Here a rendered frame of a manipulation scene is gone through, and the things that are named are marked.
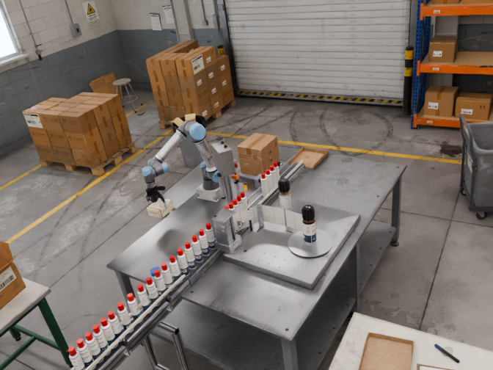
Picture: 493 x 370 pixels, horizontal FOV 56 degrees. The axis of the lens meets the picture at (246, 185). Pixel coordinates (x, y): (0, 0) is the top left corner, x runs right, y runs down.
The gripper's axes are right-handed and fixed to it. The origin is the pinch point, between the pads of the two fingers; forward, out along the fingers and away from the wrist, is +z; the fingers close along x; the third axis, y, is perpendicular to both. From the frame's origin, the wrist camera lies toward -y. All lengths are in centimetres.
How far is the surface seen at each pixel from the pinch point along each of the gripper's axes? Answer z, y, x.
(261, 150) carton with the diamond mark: -8, -88, 45
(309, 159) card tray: 20, -130, 70
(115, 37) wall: 5, -471, -484
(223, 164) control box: -37, -15, 57
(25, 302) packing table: 20, 102, -44
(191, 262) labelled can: 5, 41, 58
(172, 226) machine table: 17.4, 0.4, 8.1
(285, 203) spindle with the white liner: 2, -34, 92
